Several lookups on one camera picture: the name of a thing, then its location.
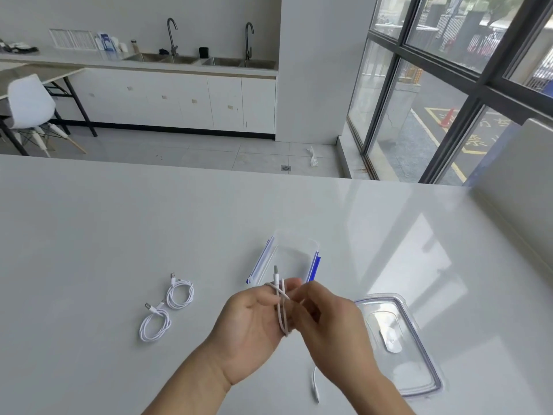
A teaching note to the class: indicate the person's left hand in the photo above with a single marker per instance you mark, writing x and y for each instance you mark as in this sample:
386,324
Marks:
246,332

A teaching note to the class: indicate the person's right hand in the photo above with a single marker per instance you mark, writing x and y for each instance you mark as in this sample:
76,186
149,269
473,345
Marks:
341,341

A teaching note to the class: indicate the clear container lid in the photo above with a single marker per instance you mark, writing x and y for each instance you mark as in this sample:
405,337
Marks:
406,363

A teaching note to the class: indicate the clear container with blue clips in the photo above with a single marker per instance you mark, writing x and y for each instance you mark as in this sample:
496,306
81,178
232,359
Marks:
294,259

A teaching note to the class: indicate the blue white box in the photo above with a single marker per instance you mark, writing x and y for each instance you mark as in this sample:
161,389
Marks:
106,42

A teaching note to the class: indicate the crumpled white paper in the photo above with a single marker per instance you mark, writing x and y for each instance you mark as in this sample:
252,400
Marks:
313,157

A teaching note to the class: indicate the white kitchen cabinet counter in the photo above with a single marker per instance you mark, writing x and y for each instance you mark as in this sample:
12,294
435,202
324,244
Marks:
181,103

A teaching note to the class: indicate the orange traffic cone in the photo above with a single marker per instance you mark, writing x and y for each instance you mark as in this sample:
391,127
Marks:
450,117

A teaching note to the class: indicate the steel sink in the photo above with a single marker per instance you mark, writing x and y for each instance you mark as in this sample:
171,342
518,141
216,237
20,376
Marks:
144,58
222,62

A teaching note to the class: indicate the black cup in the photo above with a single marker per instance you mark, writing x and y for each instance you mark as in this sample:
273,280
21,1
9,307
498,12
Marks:
204,53

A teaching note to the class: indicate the dark curved faucet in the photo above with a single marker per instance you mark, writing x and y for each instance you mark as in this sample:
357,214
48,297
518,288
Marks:
248,47
173,47

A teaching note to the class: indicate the brown bottle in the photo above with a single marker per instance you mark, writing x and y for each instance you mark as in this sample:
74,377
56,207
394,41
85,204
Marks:
134,47

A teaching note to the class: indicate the white cup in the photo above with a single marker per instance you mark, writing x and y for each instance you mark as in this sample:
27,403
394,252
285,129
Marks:
124,47

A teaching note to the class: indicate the white plastic chair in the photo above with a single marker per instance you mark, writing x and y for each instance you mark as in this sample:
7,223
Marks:
28,101

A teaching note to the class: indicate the beige table black legs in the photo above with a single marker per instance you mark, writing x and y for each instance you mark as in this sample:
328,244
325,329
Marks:
47,73

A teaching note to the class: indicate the white slatted rack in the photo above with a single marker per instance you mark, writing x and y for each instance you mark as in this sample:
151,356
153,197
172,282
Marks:
73,39

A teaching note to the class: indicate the black tray with items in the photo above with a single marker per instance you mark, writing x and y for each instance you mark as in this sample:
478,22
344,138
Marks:
19,48

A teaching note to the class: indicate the dark window frame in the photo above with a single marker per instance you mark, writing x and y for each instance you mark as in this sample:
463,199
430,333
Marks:
454,140

